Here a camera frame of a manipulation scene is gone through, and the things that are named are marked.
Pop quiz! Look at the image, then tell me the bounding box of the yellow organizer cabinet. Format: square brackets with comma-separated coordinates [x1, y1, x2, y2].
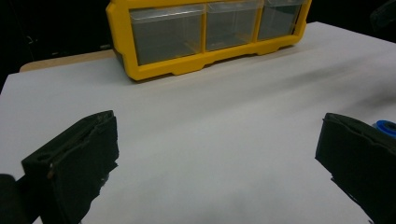
[106, 0, 313, 82]

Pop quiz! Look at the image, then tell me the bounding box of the grid of clear drawers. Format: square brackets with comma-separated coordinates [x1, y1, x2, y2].
[129, 2, 264, 66]

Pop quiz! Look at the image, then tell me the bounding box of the clear plastic drawer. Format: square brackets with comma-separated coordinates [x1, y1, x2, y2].
[257, 0, 307, 41]

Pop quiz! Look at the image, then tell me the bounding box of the blue round cap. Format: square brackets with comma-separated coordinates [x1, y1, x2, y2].
[372, 119, 396, 140]

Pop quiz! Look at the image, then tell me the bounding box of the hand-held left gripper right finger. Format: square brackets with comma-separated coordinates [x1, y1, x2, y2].
[315, 112, 396, 224]

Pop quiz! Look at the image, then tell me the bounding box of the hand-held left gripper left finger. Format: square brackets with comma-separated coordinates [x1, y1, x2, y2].
[18, 110, 120, 224]

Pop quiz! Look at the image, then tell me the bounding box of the white paper sheet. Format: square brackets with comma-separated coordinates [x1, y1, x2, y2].
[0, 21, 396, 224]

